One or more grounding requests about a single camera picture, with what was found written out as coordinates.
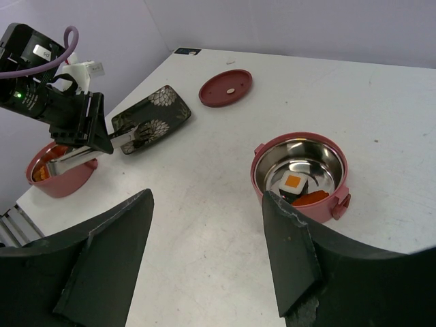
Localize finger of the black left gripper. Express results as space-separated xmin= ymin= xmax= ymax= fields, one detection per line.
xmin=89 ymin=93 xmax=114 ymax=154

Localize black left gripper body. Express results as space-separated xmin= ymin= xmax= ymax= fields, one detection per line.
xmin=1 ymin=22 xmax=92 ymax=148

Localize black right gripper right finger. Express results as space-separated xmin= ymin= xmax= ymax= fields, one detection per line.
xmin=262 ymin=192 xmax=435 ymax=326

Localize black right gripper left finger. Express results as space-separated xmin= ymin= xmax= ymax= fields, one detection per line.
xmin=1 ymin=189 xmax=154 ymax=326

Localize metal serving tongs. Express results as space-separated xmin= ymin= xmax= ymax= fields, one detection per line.
xmin=46 ymin=121 xmax=153 ymax=177

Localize pink lunch bowl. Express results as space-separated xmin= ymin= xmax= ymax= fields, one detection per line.
xmin=25 ymin=142 xmax=98 ymax=198
xmin=250 ymin=132 xmax=351 ymax=223

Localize orange fried food piece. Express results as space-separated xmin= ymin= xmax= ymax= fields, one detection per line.
xmin=32 ymin=144 xmax=69 ymax=181

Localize white orange tofu cube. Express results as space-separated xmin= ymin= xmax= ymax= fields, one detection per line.
xmin=279 ymin=171 xmax=308 ymax=196

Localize dark red round lid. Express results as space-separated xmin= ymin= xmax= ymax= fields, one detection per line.
xmin=198 ymin=69 xmax=253 ymax=108

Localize black floral rectangular plate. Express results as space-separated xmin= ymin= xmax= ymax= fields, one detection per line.
xmin=111 ymin=85 xmax=191 ymax=155

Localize blue table label left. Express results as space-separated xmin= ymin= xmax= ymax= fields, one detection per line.
xmin=174 ymin=47 xmax=201 ymax=56

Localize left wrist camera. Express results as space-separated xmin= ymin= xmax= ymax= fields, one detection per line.
xmin=62 ymin=61 xmax=105 ymax=94

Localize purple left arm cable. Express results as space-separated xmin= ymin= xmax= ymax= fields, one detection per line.
xmin=0 ymin=25 xmax=80 ymax=80

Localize aluminium front rail frame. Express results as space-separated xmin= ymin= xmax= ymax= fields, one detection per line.
xmin=0 ymin=204 xmax=44 ymax=247

